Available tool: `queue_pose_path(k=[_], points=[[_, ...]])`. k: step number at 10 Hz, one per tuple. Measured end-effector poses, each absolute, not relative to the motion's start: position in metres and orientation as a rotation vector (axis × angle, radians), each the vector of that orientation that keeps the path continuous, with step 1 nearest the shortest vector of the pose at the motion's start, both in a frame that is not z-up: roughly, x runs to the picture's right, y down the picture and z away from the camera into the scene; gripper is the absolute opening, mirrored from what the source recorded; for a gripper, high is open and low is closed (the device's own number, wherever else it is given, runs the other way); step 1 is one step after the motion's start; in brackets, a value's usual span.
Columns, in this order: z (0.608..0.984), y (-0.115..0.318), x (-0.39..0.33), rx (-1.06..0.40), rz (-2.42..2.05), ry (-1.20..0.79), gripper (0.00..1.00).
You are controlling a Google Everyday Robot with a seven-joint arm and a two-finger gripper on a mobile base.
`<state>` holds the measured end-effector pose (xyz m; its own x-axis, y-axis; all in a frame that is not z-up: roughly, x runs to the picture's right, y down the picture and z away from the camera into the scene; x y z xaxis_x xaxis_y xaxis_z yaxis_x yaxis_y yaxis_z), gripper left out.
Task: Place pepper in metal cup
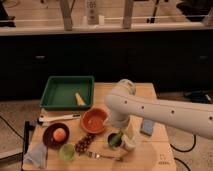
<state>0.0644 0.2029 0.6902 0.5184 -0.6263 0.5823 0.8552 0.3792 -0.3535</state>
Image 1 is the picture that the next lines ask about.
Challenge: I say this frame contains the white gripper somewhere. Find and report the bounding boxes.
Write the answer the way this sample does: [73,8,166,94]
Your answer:
[121,117,140,151]

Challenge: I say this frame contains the green pepper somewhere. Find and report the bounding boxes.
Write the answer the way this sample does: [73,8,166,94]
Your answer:
[108,130,124,148]

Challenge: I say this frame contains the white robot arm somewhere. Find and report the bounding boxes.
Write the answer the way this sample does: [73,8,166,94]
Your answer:
[104,79,213,139]

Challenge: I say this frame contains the metal cup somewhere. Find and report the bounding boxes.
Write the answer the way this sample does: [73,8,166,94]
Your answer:
[106,131,125,151]

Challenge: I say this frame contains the small green cup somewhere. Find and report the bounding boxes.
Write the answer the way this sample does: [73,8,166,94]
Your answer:
[59,144,75,162]

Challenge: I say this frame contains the blue sponge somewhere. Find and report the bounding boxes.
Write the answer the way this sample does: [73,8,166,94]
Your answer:
[140,119,155,136]

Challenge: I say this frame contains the orange bowl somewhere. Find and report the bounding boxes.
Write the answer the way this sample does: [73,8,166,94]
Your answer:
[80,108,108,134]

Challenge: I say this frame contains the metal fork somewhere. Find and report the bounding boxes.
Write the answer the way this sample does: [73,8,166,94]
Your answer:
[85,151,123,162]

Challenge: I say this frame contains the bunch of dark grapes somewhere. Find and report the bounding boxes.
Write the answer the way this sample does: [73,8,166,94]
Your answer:
[75,133,95,154]

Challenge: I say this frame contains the yellow corn piece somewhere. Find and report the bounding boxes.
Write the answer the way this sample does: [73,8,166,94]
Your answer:
[75,93,86,106]

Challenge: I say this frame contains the orange fruit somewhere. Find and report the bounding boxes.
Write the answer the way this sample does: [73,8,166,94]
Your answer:
[53,128,66,142]

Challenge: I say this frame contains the green plastic tray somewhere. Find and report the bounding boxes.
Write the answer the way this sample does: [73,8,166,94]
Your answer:
[40,76,94,111]

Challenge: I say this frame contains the dark red plate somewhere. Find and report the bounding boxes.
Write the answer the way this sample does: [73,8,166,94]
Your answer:
[43,123,70,149]

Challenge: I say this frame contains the white spatula tool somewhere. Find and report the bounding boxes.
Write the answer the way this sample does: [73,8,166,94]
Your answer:
[38,114,81,123]

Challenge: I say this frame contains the grey cloth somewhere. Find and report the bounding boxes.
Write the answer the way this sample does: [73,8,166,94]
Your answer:
[23,142,47,169]

